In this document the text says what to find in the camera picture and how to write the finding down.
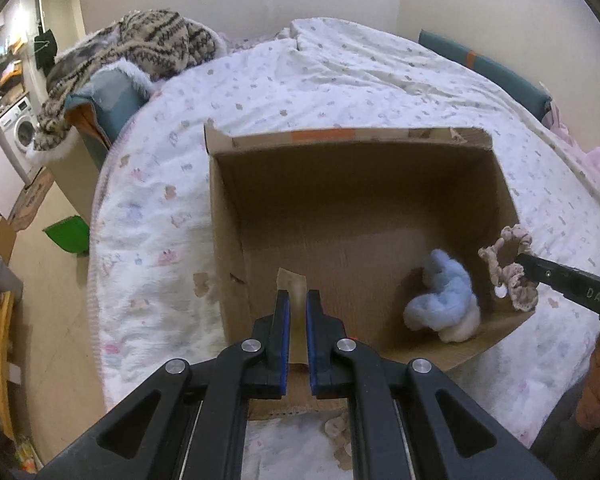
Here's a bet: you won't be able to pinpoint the black hanging garment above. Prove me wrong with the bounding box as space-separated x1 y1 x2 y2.
32 30 59 72

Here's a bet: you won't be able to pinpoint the yellow wooden chair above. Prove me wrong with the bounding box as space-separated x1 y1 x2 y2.
0 290 22 442

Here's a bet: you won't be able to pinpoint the teal cushion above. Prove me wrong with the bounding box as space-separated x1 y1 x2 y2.
64 67 153 148

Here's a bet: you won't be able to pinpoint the blue and white fluffy sock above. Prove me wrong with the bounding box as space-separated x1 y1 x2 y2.
403 249 482 345

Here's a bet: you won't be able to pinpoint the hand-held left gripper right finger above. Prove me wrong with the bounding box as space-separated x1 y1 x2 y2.
305 289 557 480

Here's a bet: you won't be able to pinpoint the pink cloth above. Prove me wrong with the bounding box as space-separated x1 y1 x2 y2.
542 100 600 201

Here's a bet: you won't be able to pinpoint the beige scrunchie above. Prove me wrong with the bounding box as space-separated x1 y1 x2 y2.
478 226 540 312

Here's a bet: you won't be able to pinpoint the white printed bed blanket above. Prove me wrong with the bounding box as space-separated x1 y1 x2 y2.
87 17 600 480

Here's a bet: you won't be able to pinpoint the teal bolster pillow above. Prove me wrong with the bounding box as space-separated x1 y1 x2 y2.
418 30 552 121

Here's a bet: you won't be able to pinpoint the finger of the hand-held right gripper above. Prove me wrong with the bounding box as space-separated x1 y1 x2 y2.
514 252 600 327

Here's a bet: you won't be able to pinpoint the cardboard box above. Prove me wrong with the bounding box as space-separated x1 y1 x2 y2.
203 120 537 421

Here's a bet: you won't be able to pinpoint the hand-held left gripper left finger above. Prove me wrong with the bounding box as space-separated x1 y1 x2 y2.
37 289 293 480

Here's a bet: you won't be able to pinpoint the striped furry blanket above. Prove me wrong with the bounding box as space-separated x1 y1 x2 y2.
27 8 228 163

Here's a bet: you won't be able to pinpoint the person's grey trousers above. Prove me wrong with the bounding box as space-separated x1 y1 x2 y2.
530 382 600 480

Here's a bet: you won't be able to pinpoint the brown doormat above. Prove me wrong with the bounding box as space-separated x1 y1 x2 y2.
7 167 56 232

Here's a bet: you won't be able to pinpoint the white washing machine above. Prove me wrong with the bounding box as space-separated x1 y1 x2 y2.
0 97 40 187

